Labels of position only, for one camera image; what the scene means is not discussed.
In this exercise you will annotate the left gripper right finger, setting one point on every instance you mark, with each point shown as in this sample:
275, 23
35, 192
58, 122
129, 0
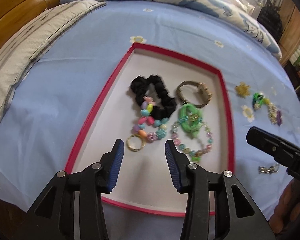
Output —
236, 214

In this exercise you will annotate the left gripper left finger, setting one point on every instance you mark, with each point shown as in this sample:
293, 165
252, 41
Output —
51, 216

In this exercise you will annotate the yellow hair claw clip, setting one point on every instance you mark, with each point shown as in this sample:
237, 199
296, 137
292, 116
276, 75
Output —
242, 90

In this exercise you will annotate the gold ring bangle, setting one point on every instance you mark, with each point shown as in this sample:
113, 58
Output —
135, 143

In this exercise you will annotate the person's right hand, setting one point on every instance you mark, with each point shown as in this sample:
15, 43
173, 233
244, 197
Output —
287, 209

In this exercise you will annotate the blue floral bed sheet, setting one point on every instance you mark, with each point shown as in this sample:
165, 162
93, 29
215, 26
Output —
51, 104

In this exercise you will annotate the gold mesh wristwatch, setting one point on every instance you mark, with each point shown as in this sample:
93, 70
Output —
201, 94

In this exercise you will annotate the red shallow tray box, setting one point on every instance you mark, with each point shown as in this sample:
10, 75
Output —
144, 183

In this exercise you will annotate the black scrunchie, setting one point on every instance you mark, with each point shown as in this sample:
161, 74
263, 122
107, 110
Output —
154, 87

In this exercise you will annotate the black bag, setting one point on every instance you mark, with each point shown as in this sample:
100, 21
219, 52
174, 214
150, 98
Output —
269, 17

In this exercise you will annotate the grey striped pillow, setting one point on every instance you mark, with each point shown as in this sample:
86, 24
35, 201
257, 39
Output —
32, 41

